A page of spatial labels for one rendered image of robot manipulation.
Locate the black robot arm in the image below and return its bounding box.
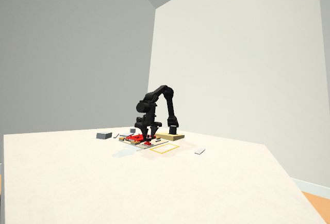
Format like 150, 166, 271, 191
136, 85, 179, 135

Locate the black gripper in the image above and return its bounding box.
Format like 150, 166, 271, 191
135, 113, 162, 140

